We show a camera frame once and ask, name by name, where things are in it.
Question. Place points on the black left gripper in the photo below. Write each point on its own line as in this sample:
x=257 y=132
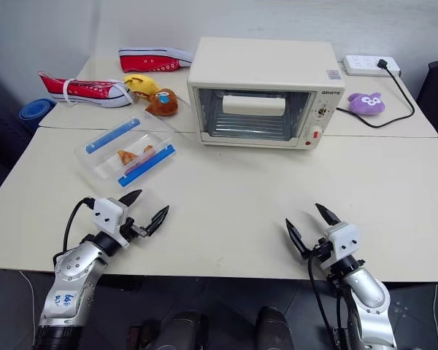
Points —
x=131 y=226

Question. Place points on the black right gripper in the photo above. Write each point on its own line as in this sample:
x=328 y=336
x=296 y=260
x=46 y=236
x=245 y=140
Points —
x=322 y=253

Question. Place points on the large fried food piece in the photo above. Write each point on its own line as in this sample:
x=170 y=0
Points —
x=127 y=156

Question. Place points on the small fried food piece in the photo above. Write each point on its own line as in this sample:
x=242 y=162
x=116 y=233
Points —
x=148 y=148

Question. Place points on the metal oven rack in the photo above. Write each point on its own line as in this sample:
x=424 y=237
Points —
x=252 y=125

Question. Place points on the cream toaster oven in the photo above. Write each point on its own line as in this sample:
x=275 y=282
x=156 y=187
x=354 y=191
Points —
x=263 y=62

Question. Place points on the clear box with blue clips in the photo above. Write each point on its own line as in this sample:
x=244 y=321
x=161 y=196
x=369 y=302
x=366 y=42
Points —
x=106 y=160

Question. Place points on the brown plush toy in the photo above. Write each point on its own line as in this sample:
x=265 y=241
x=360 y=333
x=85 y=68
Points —
x=164 y=104

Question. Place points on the dark rounded shape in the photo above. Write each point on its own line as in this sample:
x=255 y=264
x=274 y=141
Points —
x=275 y=328
x=184 y=330

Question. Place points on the yellow plush toy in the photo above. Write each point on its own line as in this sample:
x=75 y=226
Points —
x=140 y=84

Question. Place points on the purple plush toy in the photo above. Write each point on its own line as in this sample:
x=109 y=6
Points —
x=366 y=105

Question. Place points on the red sneaker pencil case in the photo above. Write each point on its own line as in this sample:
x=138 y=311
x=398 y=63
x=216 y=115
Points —
x=84 y=89
x=149 y=62

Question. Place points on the blue rolled mat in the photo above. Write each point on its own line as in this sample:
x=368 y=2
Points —
x=36 y=109

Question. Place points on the white power strip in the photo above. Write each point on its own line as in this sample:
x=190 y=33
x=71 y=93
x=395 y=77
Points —
x=363 y=65

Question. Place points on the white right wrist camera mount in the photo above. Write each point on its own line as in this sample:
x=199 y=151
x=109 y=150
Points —
x=341 y=238

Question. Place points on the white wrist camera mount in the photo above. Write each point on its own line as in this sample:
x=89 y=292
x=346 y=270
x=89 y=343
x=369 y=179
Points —
x=341 y=238
x=107 y=215

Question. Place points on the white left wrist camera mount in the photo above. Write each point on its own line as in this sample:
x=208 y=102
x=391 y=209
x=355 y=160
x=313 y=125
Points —
x=107 y=215

